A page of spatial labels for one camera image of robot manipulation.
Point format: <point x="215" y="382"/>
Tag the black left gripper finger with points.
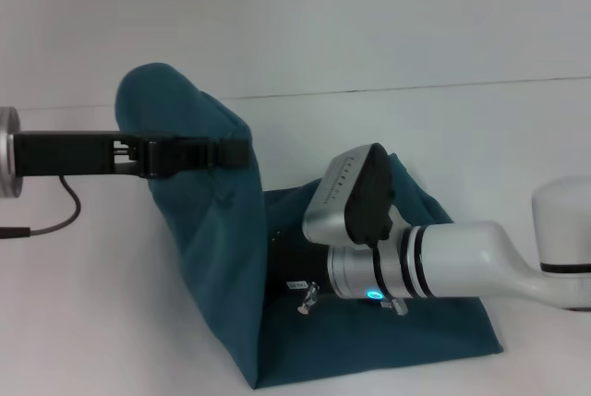
<point x="198" y="153"/>

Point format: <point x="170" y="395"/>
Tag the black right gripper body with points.
<point x="300" y="267"/>

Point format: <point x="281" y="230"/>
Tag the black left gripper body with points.
<point x="69" y="153"/>

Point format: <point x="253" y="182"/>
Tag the teal t-shirt with FREE print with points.
<point x="221" y="230"/>

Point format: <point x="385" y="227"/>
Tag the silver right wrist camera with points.
<point x="351" y="197"/>

